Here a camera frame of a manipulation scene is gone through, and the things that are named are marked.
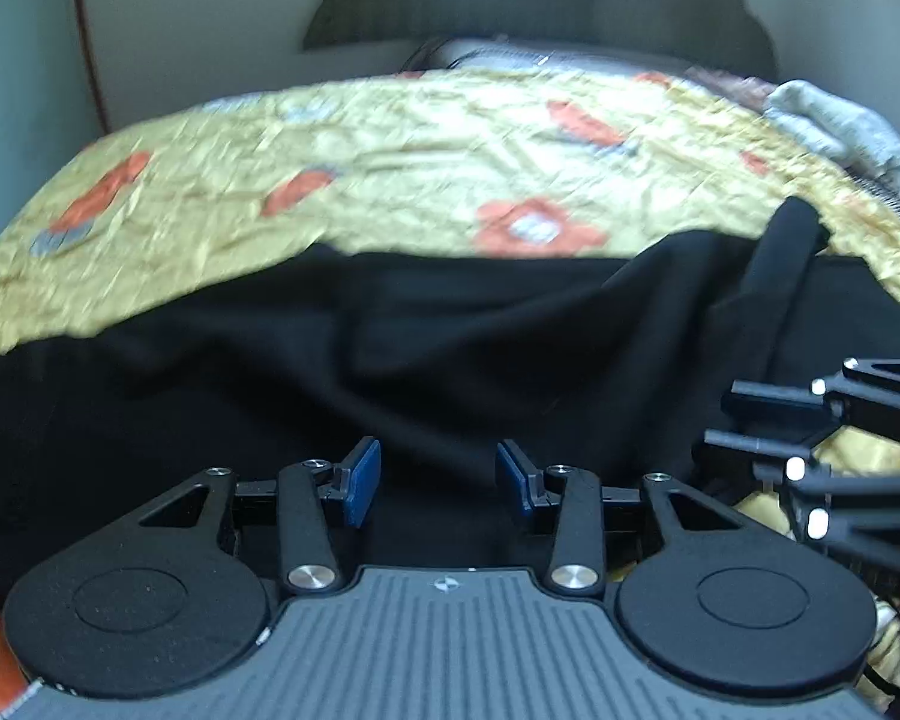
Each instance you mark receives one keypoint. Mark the black pants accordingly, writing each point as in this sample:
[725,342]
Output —
[420,352]

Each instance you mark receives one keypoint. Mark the yellow floral blanket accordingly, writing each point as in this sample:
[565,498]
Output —
[345,165]

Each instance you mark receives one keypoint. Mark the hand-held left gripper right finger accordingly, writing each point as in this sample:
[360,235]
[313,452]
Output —
[514,480]

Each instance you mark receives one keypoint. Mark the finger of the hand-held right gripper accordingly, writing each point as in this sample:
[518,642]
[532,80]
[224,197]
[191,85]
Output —
[776,394]
[750,448]

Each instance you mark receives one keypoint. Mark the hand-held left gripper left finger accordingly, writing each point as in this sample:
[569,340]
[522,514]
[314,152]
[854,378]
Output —
[364,480]

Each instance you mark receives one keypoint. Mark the dark grey pillow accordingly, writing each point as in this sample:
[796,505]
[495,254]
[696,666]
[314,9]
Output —
[495,56]

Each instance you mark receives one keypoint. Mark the brown patterned cloth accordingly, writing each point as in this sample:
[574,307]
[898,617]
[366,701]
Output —
[735,88]

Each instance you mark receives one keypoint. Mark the white patterned crumpled cloth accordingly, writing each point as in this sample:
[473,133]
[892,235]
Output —
[832,120]

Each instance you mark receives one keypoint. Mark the dark padded headboard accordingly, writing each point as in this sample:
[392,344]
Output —
[540,7]

